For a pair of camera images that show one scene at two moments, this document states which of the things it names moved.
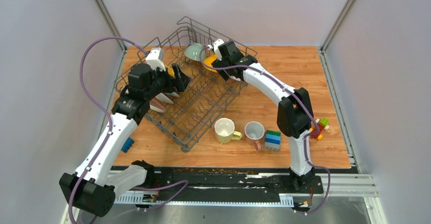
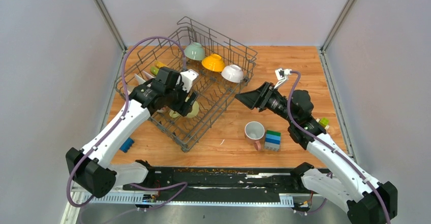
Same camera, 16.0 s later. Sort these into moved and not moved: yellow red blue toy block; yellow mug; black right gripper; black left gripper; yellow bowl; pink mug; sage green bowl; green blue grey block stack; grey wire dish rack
Moved: black right gripper; yellow mug; black left gripper
Not moved: green blue grey block stack; pink mug; grey wire dish rack; yellow bowl; sage green bowl; yellow red blue toy block
